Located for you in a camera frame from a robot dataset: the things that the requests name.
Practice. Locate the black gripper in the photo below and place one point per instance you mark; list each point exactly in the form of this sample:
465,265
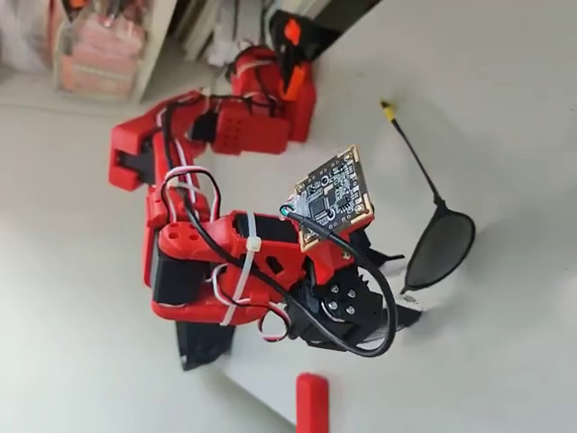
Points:
339,305

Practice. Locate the red rectangular block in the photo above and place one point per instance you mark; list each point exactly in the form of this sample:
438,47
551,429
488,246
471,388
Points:
312,401

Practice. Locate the black round sunglasses yellow-taped temples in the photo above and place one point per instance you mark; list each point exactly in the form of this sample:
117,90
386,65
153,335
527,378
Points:
442,252

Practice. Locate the white zip tie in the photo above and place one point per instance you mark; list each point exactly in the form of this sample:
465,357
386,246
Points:
253,243

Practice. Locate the red robot arm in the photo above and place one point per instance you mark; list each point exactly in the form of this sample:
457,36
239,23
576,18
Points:
135,135

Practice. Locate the wrist camera board red mount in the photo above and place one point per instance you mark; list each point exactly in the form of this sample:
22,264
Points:
329,198

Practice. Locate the black orange table clamp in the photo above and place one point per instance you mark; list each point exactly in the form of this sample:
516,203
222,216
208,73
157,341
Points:
293,54

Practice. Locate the pink plastic storage container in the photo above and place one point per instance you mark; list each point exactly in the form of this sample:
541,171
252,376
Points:
99,58

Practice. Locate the red perforated arm base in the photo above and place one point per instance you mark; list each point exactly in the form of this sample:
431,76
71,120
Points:
302,113

